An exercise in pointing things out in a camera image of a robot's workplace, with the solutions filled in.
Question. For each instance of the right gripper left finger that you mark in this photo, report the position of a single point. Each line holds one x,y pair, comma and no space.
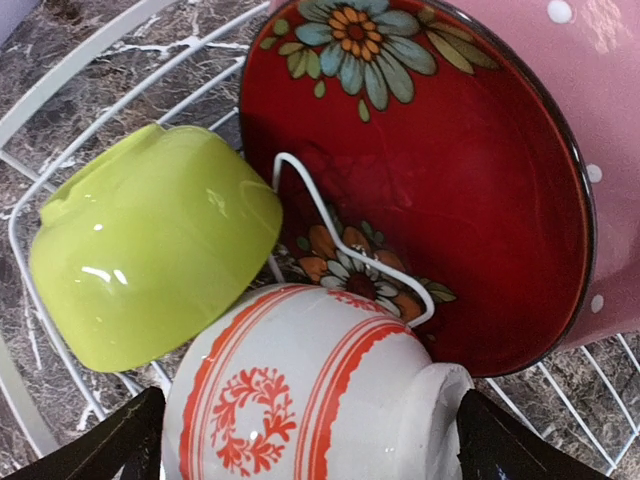
126,444

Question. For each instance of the pink dotted scalloped plate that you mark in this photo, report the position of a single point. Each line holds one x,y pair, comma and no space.
587,55

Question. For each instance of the white and red bowl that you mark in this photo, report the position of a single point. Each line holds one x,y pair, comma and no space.
302,382

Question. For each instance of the white wire dish rack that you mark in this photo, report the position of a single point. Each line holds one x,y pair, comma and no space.
76,77

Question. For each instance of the red floral plate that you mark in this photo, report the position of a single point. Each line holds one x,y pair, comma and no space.
454,190

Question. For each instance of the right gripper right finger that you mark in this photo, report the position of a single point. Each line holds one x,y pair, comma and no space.
493,445

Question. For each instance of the lime green bowl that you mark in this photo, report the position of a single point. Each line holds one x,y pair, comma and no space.
151,242

